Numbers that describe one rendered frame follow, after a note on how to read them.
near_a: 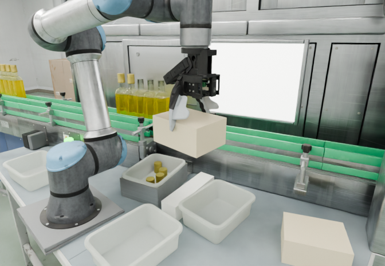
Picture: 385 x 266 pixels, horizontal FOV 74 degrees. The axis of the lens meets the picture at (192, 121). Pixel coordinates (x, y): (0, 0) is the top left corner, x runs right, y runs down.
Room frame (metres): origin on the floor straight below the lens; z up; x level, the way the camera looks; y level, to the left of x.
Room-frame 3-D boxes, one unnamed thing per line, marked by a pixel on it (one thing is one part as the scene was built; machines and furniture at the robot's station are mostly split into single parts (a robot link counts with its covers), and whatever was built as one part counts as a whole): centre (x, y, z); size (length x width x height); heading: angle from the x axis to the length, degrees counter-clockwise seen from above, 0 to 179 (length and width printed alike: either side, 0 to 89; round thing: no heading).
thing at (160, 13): (0.69, 0.08, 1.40); 0.11 x 0.11 x 0.08; 54
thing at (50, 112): (1.27, 0.76, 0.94); 0.07 x 0.04 x 0.13; 153
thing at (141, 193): (0.93, 0.14, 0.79); 0.27 x 0.17 x 0.08; 153
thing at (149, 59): (1.21, -0.04, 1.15); 0.90 x 0.03 x 0.34; 63
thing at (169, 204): (0.81, 0.01, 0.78); 0.24 x 0.06 x 0.06; 145
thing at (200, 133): (0.66, 0.01, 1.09); 0.16 x 0.12 x 0.07; 48
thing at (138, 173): (0.90, 0.15, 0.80); 0.22 x 0.17 x 0.09; 153
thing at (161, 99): (1.15, 0.14, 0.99); 0.06 x 0.06 x 0.21; 63
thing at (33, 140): (1.30, 0.87, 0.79); 0.08 x 0.08 x 0.08; 63
